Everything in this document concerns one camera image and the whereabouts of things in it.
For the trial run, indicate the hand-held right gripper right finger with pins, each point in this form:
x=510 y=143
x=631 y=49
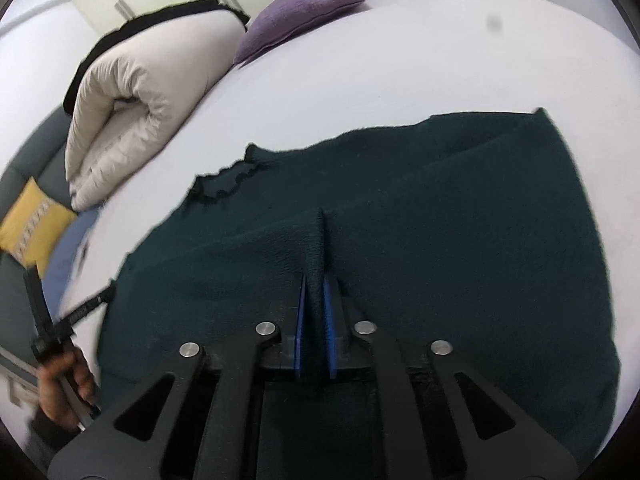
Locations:
x=330 y=320

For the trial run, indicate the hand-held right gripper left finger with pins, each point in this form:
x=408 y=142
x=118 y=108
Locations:
x=300 y=320

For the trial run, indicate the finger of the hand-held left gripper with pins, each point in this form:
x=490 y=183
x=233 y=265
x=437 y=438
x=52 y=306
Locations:
x=36 y=305
x=85 y=310

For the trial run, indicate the dark green sweater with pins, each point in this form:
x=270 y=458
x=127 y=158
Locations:
x=425 y=220

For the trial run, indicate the person's left hand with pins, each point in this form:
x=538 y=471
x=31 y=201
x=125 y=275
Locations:
x=67 y=385

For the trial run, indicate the blue cloth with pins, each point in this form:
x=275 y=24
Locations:
x=70 y=255

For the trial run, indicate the yellow patterned cushion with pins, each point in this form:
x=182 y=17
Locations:
x=32 y=227

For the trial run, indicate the grey sofa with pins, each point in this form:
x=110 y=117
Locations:
x=35 y=160

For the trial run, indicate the beige folded duvet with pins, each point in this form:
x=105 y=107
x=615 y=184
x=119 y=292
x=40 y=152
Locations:
x=135 y=100

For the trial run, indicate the white bed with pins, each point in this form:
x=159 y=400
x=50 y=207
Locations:
x=400 y=60

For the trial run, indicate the purple pillow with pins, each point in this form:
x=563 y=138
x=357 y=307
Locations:
x=295 y=15

